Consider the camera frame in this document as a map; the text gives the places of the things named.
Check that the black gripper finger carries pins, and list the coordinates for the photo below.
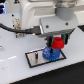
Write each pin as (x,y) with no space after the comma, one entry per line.
(67,38)
(49,41)

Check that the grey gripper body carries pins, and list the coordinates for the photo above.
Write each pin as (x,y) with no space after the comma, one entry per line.
(55,26)

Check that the red gear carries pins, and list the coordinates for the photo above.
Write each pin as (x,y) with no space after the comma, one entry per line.
(57,43)

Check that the blue gear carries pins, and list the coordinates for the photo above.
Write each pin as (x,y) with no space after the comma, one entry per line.
(51,54)

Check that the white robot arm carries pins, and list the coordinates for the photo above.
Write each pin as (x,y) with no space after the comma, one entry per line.
(33,10)

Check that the left metal peg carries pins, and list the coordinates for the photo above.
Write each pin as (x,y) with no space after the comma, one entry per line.
(35,56)

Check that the beige connector block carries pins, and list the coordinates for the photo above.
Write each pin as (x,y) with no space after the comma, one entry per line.
(16,23)

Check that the peg base plate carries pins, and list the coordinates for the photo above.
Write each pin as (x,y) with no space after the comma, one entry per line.
(41,60)

